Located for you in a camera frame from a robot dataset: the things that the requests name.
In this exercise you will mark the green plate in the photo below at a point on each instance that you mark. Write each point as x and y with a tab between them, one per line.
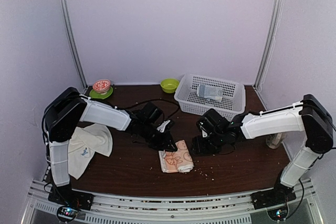
94	95

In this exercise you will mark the red patterned bowl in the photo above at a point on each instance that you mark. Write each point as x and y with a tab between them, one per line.
102	86

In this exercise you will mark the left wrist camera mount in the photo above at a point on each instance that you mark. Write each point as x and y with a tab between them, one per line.
166	125

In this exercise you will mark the small green bowl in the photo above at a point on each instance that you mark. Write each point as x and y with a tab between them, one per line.
169	85

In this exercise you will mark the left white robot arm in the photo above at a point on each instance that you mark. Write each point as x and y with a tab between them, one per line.
60	125

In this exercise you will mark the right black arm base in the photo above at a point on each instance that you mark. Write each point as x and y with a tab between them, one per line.
279	195

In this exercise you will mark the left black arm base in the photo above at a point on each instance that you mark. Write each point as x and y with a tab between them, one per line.
65	195

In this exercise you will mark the aluminium frame post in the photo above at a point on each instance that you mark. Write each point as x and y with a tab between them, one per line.
72	43
269	44

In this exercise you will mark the front aluminium rail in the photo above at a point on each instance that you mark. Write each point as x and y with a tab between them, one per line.
228	208

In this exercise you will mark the right aluminium frame post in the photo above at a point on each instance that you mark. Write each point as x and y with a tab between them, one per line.
269	44

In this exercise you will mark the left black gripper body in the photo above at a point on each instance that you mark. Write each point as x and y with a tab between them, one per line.
155	140

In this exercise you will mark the beige paper cup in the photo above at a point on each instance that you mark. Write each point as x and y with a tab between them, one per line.
273	141

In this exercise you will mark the white towel blue print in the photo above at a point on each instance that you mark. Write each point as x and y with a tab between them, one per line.
84	143

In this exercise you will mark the left aluminium frame post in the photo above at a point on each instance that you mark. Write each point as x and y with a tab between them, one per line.
72	43

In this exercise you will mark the orange bunny pattern towel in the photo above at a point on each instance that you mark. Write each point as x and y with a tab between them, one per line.
176	162

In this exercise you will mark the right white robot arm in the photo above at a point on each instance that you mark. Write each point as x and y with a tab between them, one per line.
308	117

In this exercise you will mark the white plastic perforated basket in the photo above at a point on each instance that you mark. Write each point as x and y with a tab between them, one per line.
232	103

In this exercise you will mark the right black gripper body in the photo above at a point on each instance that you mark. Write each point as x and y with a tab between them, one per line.
212	146

